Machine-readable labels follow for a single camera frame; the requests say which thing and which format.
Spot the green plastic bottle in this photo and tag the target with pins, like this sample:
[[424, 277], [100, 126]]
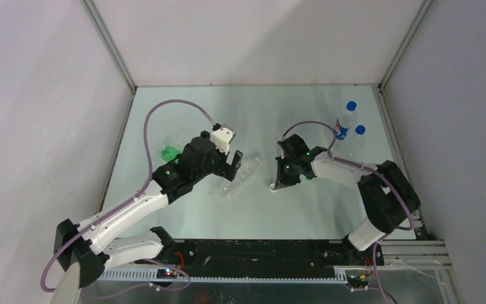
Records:
[[170, 153]]

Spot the left circuit board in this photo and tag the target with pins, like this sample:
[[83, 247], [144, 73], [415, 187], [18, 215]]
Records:
[[166, 274]]

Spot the Pepsi label clear bottle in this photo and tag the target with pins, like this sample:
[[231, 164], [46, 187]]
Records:
[[343, 123]]

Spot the circuit board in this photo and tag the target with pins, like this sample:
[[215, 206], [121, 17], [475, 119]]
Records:
[[166, 274], [358, 281]]

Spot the white cap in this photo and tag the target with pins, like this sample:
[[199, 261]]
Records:
[[272, 188]]

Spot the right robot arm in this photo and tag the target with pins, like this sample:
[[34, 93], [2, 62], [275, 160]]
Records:
[[387, 196]]

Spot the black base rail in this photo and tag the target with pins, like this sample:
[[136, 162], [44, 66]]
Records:
[[266, 259]]

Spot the right circuit board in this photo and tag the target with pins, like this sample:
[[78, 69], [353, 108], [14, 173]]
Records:
[[358, 281]]

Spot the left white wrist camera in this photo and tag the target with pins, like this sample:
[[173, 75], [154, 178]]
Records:
[[221, 137]]

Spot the blue cap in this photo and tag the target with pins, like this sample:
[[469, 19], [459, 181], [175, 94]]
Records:
[[360, 130], [351, 106]]

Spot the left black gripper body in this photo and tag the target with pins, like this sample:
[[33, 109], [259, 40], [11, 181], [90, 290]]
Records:
[[216, 162]]

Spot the clear bottle beside green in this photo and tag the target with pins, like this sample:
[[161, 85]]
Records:
[[177, 140]]

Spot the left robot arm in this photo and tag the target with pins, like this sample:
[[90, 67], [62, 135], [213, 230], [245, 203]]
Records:
[[95, 243]]

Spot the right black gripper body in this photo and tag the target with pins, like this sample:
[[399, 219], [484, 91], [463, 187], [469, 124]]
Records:
[[292, 161]]

